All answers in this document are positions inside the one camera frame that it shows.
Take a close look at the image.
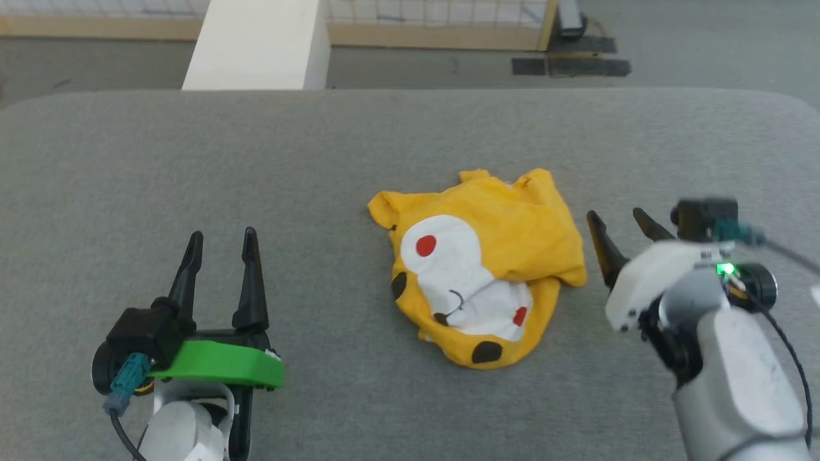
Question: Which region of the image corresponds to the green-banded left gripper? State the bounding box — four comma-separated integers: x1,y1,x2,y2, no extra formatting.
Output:
93,227,284,461

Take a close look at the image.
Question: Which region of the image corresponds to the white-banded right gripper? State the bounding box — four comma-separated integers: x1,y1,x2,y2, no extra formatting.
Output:
587,207,734,388

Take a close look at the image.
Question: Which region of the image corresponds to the yellow cartoon print garment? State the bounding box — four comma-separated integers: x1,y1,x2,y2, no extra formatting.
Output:
367,168,587,371

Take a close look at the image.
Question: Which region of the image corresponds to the grey fabric table cover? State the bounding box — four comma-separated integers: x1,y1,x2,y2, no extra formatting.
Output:
0,88,820,461

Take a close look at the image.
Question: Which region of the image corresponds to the short black floor mat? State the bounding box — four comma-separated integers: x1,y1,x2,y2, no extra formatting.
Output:
550,36,618,56

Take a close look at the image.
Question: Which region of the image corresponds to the white rectangular pillar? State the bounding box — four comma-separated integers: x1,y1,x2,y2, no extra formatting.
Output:
182,0,331,91

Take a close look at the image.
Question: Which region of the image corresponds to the teal right camera connector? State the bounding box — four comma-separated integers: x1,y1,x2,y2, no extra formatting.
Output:
713,220,767,248

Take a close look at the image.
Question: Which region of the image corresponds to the teal camera connector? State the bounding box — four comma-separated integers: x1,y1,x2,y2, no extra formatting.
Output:
713,220,767,248
104,352,153,416

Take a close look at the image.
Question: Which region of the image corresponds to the teal left camera connector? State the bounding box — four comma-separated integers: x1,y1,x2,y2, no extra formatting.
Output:
104,352,153,416

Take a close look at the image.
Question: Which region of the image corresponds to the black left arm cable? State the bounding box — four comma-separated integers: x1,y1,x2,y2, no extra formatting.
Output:
109,410,149,461

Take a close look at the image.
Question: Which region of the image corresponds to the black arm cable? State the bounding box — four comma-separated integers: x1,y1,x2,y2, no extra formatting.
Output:
109,410,149,461
746,237,820,452

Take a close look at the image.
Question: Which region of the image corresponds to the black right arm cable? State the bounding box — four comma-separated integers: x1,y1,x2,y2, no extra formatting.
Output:
746,237,820,452

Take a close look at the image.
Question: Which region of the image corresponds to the wooden frame wire mesh fence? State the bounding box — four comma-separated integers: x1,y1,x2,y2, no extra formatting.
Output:
0,0,559,53

